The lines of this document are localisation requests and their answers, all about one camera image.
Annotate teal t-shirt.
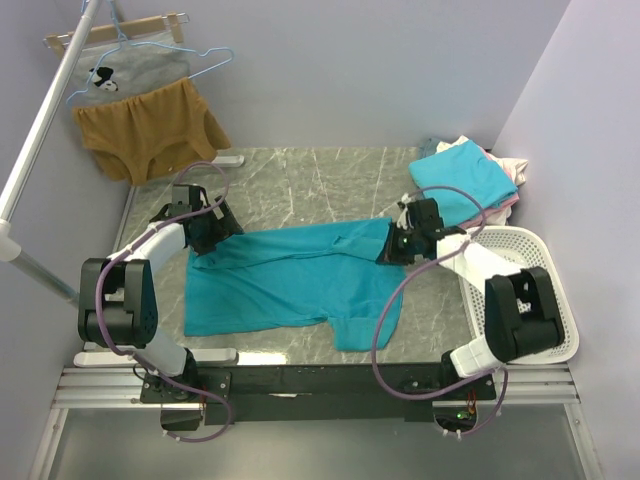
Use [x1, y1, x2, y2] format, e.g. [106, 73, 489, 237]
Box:
[184, 218, 406, 352]

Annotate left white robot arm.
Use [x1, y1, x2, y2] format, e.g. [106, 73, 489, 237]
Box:
[77, 184, 243, 402]

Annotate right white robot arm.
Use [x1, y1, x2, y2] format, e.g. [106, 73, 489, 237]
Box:
[376, 194, 565, 400]

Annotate white rack foot rear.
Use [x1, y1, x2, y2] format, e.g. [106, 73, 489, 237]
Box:
[212, 155, 245, 168]

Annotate folded grey-blue garment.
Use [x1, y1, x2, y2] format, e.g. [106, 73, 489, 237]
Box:
[418, 137, 441, 159]

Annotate folded light blue t-shirt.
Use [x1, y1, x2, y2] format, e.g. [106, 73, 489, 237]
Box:
[408, 140, 518, 228]

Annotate brown hanging shorts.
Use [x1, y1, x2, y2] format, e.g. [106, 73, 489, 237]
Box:
[72, 77, 231, 186]

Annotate white plastic laundry basket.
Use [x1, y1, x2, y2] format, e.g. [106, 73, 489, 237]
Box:
[476, 226, 579, 365]

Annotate black base beam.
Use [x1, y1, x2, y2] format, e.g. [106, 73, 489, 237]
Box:
[140, 363, 497, 432]

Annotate grey panda garment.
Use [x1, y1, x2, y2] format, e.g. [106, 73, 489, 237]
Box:
[70, 31, 190, 106]

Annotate white clothes rack pole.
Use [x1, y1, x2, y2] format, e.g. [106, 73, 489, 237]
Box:
[1, 0, 102, 308]

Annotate wooden clip hanger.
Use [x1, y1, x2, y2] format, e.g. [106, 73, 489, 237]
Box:
[43, 12, 190, 58]

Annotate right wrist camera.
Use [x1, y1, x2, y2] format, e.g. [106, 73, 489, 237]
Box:
[396, 197, 423, 229]

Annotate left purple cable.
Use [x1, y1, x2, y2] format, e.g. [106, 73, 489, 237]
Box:
[94, 160, 236, 445]

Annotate purple cable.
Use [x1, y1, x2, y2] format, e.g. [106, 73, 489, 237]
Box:
[370, 185, 510, 437]
[94, 160, 236, 445]

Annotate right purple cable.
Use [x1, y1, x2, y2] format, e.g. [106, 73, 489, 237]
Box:
[370, 185, 510, 437]

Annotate aluminium rail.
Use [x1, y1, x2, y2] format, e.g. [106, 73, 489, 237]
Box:
[51, 364, 581, 409]

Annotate blue wire hanger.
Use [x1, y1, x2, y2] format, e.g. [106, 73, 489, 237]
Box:
[65, 22, 235, 108]

